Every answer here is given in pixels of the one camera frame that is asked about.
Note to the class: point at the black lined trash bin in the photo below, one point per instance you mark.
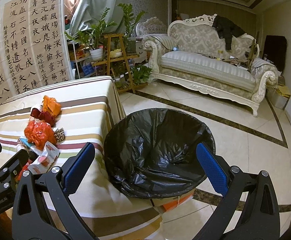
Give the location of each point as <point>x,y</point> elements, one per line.
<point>151,153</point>

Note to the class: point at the metal storage shelf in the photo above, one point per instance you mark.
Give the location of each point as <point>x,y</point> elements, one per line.
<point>80,60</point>

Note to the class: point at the ornate armchair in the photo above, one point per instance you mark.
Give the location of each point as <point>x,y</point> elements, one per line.
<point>143,29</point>

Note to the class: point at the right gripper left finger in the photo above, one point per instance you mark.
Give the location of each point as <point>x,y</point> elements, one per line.
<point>31,217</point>

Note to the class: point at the grey-green curtain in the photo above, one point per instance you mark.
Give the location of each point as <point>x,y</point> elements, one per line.
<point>88,12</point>

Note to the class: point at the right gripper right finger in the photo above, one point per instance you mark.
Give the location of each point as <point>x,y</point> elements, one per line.
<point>260,217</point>

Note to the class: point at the black jacket on sofa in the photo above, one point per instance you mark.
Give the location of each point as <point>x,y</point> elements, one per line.
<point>226,29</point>

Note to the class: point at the tall green potted plant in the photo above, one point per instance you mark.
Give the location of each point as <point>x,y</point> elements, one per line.
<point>130,22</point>

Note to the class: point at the potted plant white pot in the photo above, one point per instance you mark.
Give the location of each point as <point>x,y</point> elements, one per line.
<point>90,38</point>

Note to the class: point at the white red snack wrapper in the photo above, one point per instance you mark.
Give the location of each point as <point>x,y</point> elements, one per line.
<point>45,160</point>

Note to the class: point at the brown patterned small pouch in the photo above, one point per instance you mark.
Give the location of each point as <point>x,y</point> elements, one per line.
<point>59,135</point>

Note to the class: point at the small floor plant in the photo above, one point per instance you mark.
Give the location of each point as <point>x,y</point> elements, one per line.
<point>140,74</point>

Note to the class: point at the ornate white sofa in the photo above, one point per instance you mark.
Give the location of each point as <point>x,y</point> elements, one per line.
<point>193,55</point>

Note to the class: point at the teal white box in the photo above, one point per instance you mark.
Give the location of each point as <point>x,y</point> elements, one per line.
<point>25,143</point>

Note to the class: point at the dark red crumpled bag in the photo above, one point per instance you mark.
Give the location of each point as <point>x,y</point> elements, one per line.
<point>43,116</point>

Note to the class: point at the orange plastic bag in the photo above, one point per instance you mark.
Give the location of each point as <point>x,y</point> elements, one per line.
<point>51,106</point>

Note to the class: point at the calligraphy folding screen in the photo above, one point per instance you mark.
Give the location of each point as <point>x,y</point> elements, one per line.
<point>33,50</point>

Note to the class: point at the red-orange plastic bag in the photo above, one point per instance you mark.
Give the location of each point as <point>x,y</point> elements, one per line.
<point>38,133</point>

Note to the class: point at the striped tablecloth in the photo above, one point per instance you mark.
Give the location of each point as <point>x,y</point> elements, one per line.
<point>89,110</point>

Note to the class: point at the wooden plant stand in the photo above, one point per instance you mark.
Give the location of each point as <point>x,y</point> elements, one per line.
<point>118,66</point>

